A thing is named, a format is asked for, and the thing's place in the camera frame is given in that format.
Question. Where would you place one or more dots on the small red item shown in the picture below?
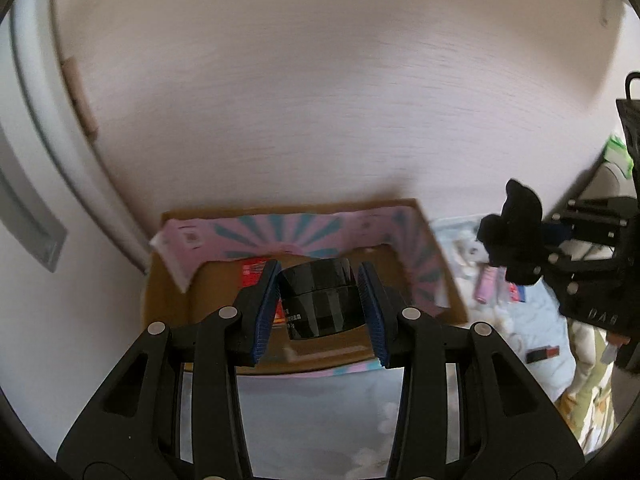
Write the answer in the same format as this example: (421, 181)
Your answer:
(517, 292)

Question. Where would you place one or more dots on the green packet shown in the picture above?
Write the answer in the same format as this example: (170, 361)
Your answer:
(616, 155)

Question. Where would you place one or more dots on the black and red lipstick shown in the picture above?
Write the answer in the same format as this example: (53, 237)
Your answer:
(542, 354)

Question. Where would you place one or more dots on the red snack packet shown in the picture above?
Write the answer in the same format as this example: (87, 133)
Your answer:
(251, 272)

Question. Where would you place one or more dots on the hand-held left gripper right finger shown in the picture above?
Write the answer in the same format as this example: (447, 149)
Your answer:
(372, 310)

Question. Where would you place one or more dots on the cardboard box with pink lining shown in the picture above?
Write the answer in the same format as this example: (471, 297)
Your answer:
(220, 285)

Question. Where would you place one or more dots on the pink tube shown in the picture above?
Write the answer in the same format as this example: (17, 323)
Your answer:
(486, 285)

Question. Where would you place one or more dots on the yellow green printed blanket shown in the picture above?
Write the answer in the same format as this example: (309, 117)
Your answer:
(590, 390)

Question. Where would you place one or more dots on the grey cushion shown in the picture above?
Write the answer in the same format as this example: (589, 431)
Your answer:
(600, 185)

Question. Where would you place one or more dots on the black cosmetic jar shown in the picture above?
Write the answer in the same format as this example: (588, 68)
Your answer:
(320, 300)

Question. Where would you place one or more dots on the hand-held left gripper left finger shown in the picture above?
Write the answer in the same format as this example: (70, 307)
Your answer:
(265, 310)

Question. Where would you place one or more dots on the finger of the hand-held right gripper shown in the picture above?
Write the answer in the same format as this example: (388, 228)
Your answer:
(555, 260)
(590, 210)

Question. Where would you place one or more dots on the black cloth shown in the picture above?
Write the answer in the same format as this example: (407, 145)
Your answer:
(515, 230)

